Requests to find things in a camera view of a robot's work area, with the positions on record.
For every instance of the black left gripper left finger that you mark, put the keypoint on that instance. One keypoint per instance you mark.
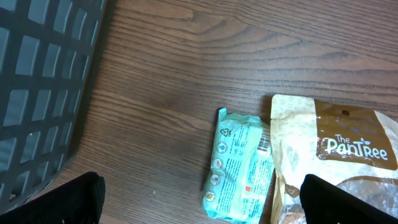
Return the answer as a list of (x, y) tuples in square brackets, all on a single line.
[(78, 201)]

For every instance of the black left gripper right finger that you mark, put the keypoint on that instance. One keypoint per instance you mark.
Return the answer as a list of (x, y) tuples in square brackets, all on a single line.
[(324, 203)]

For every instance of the brown Pantree snack bag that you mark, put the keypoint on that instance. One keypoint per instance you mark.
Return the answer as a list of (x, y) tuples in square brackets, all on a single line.
[(350, 147)]

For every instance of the teal wet wipes pack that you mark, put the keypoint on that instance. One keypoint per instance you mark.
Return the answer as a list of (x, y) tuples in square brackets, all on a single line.
[(241, 169)]

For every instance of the dark grey plastic basket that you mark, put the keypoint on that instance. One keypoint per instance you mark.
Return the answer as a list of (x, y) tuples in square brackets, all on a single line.
[(47, 51)]

